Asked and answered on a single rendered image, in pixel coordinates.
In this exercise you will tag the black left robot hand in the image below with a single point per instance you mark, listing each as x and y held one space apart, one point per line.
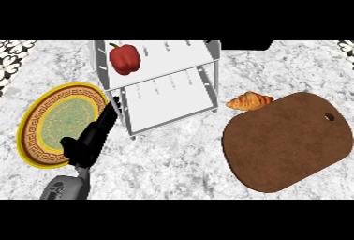
92 137

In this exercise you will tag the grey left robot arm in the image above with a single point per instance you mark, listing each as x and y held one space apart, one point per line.
67 187

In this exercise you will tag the red bell pepper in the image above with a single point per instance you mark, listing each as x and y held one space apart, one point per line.
124 59

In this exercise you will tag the brown wooden cutting board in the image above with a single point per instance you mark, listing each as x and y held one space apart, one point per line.
285 142

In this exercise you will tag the yellow and green patterned plate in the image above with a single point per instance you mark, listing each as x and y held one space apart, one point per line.
59 122

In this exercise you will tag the golden croissant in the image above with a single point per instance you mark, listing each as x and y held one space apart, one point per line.
250 101

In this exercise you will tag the black appliance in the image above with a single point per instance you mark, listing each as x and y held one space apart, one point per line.
239 44

